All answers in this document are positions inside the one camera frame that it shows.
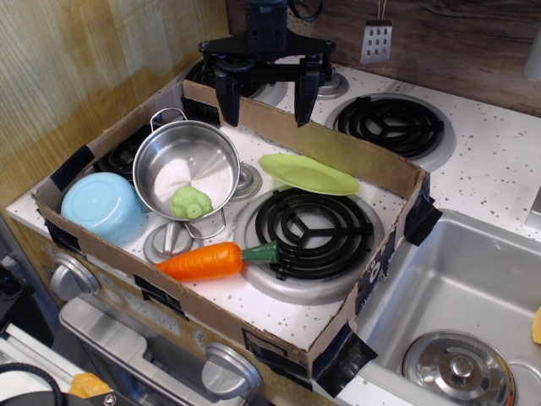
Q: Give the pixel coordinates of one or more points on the light blue plastic bowl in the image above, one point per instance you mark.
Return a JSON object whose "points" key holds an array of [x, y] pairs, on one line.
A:
{"points": [[105, 204]]}

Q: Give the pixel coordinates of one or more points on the silver stovetop knob middle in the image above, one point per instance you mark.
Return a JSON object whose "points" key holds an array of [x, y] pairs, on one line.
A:
{"points": [[249, 183]]}

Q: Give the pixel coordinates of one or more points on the back left black burner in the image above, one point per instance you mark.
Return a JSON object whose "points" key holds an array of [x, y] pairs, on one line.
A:
{"points": [[268, 93]]}

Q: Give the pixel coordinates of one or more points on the orange object bottom left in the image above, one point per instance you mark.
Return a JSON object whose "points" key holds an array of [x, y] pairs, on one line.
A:
{"points": [[87, 385]]}

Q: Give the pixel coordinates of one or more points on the back right black burner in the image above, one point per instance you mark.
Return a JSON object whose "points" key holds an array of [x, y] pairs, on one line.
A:
{"points": [[405, 125]]}

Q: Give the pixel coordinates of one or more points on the silver oven knob right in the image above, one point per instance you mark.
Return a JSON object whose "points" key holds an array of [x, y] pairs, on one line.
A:
{"points": [[226, 374]]}

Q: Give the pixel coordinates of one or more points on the orange toy carrot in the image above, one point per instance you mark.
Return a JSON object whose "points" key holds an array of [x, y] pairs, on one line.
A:
{"points": [[217, 261]]}

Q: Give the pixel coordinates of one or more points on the silver oven knob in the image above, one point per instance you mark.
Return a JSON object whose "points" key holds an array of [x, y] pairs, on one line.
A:
{"points": [[226, 374], [71, 278]]}

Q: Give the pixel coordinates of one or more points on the hanging metal spatula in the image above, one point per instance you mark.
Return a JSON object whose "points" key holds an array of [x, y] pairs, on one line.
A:
{"points": [[377, 37]]}

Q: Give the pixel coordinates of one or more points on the orange object at right edge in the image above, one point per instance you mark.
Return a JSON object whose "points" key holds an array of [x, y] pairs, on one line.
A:
{"points": [[536, 327]]}

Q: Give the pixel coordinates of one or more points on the silver oven knob left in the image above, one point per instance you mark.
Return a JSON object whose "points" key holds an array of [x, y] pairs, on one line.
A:
{"points": [[71, 278]]}

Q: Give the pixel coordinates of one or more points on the front right black burner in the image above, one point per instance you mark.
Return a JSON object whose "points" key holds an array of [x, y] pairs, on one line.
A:
{"points": [[324, 242]]}

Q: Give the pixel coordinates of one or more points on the silver stovetop knob front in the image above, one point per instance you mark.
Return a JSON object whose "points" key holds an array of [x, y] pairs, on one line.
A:
{"points": [[170, 240]]}

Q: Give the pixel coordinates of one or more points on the stainless steel pot lid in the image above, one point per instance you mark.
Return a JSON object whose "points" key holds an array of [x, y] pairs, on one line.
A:
{"points": [[460, 367]]}

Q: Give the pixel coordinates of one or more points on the silver stovetop knob back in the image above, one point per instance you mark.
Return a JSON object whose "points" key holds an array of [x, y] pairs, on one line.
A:
{"points": [[334, 88]]}

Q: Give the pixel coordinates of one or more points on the front left black burner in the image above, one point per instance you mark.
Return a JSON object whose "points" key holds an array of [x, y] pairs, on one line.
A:
{"points": [[120, 159]]}

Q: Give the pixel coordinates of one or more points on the silver oven door handle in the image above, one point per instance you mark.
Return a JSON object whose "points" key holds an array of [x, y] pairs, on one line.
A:
{"points": [[141, 364]]}

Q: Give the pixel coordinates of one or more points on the small stainless steel pot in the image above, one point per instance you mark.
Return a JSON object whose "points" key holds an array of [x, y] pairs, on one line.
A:
{"points": [[180, 152]]}

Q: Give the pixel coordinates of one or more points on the light green toy broccoli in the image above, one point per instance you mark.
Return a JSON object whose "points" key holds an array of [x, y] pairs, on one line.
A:
{"points": [[188, 202]]}

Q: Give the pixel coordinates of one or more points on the black burner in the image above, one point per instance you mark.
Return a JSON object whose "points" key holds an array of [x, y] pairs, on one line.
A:
{"points": [[120, 159], [268, 93], [405, 125], [324, 242]]}

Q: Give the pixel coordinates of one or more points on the silver stovetop knob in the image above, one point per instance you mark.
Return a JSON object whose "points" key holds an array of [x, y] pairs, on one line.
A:
{"points": [[249, 183], [334, 88], [170, 240]]}

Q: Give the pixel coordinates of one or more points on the hanging metal skimmer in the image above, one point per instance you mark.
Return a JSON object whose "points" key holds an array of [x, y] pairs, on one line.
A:
{"points": [[299, 26]]}

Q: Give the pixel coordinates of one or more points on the stainless steel sink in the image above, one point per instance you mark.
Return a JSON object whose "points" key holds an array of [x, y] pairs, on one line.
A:
{"points": [[466, 276]]}

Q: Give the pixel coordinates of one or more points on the light green plastic plate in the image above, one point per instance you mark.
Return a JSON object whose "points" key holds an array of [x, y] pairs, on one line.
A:
{"points": [[308, 174]]}

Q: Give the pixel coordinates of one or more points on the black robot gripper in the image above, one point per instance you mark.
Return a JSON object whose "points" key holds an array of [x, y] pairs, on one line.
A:
{"points": [[267, 51]]}

